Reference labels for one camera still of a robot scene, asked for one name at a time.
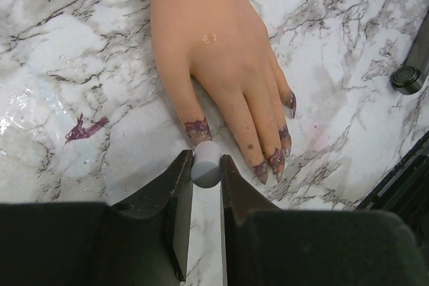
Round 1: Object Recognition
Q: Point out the mannequin practice hand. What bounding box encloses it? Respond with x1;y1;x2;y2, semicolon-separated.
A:
150;0;296;183

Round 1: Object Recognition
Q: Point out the white nail polish cap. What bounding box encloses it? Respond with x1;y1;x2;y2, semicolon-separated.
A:
191;141;222;189

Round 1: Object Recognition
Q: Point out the black mounting rail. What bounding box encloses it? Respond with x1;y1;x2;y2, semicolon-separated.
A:
357;133;428;246

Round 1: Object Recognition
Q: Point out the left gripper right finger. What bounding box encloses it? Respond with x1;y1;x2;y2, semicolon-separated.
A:
220;155;428;285

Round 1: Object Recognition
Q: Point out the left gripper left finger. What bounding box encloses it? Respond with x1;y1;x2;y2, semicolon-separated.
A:
1;150;193;285

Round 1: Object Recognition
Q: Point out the dark metal bracket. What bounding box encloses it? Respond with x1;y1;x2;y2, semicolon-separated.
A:
390;13;429;95

